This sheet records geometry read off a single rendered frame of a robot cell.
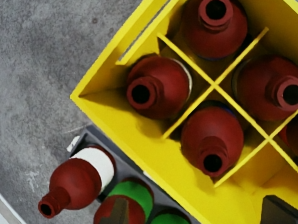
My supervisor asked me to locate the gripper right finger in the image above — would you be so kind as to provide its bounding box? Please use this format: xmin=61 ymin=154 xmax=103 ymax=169
xmin=260 ymin=194 xmax=298 ymax=224

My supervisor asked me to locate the black rectangular tray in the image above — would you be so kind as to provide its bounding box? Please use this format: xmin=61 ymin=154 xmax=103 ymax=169
xmin=64 ymin=125 xmax=202 ymax=224

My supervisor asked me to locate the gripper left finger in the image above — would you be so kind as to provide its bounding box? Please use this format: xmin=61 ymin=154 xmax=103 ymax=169
xmin=99 ymin=198 xmax=128 ymax=224

